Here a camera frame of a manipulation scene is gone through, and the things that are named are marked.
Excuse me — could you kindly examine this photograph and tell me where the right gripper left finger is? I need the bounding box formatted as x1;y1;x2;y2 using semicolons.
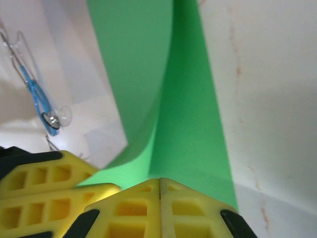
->
61;178;161;238

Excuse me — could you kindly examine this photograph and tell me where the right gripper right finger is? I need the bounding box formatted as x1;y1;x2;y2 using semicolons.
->
160;178;258;238

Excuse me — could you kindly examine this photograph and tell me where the green paper sheet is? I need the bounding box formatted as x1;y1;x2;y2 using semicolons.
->
76;0;240;216

